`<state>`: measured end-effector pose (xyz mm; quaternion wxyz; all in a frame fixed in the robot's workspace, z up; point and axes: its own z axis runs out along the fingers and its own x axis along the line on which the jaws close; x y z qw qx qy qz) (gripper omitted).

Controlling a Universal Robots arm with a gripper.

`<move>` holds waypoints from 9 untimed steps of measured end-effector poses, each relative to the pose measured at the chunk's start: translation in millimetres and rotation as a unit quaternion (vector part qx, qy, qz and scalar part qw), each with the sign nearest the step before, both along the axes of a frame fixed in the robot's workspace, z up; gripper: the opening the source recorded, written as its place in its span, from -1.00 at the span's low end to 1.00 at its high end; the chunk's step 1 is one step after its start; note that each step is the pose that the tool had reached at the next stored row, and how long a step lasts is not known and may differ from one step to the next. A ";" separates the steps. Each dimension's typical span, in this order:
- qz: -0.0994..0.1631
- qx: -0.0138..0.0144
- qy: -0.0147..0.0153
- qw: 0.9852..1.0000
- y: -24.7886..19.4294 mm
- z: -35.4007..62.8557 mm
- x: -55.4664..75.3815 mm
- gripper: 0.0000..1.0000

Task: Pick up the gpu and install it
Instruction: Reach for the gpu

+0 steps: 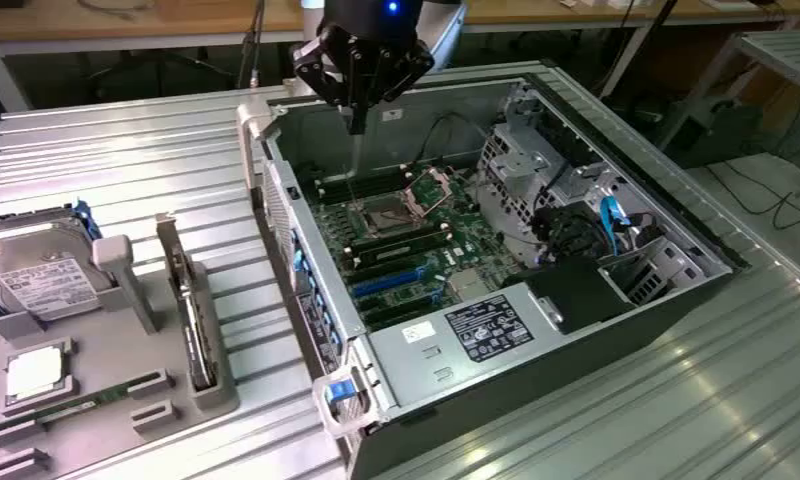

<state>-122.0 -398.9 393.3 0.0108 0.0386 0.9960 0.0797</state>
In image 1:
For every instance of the black and silver PC case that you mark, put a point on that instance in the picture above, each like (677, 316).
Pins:
(541, 400)

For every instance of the CPU socket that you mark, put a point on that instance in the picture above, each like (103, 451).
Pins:
(392, 215)

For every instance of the green motherboard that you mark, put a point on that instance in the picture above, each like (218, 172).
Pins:
(463, 240)

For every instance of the blue disk caddy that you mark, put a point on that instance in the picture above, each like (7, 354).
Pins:
(86, 220)

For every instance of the wooden desk white frame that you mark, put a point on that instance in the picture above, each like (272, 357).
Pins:
(74, 27)

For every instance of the black box under shelf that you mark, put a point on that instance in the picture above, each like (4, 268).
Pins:
(714, 135)

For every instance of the silver power supply with label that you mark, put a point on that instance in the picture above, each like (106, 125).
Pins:
(407, 365)

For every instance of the metal slat shelf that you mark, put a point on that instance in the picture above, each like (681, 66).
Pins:
(787, 55)

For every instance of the metal socket cover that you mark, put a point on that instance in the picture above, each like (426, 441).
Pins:
(434, 190)

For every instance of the silver hard disk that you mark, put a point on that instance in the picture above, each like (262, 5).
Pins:
(33, 260)

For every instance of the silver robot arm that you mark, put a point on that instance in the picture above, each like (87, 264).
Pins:
(443, 35)

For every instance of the grey plastic parts rack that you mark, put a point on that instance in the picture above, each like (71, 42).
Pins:
(107, 350)

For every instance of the silver perforated disk bay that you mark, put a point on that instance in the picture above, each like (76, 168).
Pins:
(674, 270)

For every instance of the green graphics card with fan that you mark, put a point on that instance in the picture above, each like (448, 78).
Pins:
(194, 320)

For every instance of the silver disk bay cage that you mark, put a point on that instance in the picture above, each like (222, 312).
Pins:
(507, 200)

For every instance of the black RAM slot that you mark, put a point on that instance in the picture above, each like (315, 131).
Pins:
(360, 176)
(392, 235)
(395, 241)
(366, 193)

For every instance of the blue card retention clip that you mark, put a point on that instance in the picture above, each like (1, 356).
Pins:
(298, 260)
(336, 342)
(316, 301)
(307, 284)
(327, 321)

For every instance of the black RAM stick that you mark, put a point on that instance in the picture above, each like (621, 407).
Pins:
(403, 252)

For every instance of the blue case latch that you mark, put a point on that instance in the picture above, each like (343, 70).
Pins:
(339, 391)

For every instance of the silver CPU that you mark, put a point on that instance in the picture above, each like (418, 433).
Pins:
(35, 372)

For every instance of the green RAM stick bare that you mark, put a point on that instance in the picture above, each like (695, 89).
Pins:
(94, 398)

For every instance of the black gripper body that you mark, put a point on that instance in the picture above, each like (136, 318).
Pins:
(374, 20)

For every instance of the black plastic cover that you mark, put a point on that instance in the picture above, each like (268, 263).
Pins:
(574, 295)

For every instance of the blue expansion slot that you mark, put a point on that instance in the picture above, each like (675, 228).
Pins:
(386, 283)

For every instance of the silver chipset heatsink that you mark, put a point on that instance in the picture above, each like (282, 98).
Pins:
(470, 282)

